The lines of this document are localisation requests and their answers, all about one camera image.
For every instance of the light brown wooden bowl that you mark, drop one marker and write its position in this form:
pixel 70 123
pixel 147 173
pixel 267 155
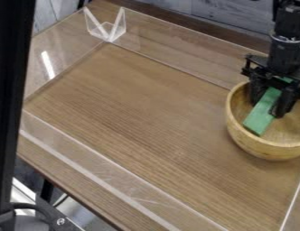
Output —
pixel 279 144

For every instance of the black metal bracket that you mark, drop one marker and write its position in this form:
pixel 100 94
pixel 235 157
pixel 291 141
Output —
pixel 54 219

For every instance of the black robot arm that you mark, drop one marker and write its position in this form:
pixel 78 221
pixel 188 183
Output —
pixel 287 18

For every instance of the black table leg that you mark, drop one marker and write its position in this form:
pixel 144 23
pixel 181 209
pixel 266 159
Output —
pixel 48 191

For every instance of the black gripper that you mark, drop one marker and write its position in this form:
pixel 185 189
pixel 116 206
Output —
pixel 276 70

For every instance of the green rectangular block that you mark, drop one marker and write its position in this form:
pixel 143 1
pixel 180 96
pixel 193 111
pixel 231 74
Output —
pixel 260 118

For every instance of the clear acrylic tray walls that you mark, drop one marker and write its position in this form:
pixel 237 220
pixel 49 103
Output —
pixel 124 126

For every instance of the black vertical pole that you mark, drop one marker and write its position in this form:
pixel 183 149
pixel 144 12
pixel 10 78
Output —
pixel 17 16

